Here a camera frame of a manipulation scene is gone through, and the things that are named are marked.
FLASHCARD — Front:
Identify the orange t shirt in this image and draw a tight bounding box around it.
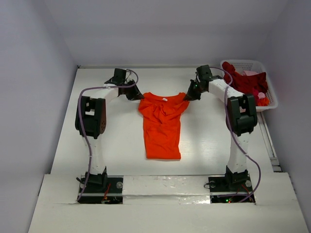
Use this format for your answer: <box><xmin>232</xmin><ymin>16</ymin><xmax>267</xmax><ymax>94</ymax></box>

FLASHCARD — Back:
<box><xmin>138</xmin><ymin>92</ymin><xmax>190</xmax><ymax>160</ymax></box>

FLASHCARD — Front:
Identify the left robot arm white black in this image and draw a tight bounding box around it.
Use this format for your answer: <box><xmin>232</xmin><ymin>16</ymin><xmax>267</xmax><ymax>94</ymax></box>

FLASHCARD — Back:
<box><xmin>75</xmin><ymin>68</ymin><xmax>144</xmax><ymax>192</ymax></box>

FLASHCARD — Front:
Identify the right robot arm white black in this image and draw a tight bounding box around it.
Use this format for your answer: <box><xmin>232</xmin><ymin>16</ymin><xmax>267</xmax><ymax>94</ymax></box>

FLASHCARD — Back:
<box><xmin>184</xmin><ymin>65</ymin><xmax>258</xmax><ymax>192</ymax></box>

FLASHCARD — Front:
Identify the white plastic basket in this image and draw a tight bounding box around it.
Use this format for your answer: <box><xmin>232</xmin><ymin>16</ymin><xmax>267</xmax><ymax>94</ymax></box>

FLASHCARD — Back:
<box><xmin>220</xmin><ymin>59</ymin><xmax>278</xmax><ymax>112</ymax></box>

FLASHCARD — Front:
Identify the dark red t shirt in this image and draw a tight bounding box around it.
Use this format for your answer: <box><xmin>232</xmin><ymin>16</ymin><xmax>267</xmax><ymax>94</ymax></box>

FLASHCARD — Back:
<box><xmin>222</xmin><ymin>62</ymin><xmax>268</xmax><ymax>104</ymax></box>

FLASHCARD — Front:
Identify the pink garment in basket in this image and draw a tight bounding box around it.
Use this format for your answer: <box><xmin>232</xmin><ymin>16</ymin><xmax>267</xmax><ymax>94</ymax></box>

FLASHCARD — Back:
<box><xmin>241</xmin><ymin>70</ymin><xmax>259</xmax><ymax>76</ymax></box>

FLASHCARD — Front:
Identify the small orange garment in basket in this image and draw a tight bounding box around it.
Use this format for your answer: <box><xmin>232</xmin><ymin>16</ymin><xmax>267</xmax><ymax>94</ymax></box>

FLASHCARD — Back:
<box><xmin>257</xmin><ymin>97</ymin><xmax>270</xmax><ymax>107</ymax></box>

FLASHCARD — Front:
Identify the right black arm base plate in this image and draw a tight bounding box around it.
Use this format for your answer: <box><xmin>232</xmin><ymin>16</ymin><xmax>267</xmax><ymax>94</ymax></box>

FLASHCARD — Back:
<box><xmin>204</xmin><ymin>176</ymin><xmax>255</xmax><ymax>204</ymax></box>

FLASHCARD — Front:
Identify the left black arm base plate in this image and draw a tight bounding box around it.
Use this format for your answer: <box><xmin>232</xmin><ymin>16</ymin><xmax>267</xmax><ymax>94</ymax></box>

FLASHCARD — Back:
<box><xmin>78</xmin><ymin>176</ymin><xmax>123</xmax><ymax>204</ymax></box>

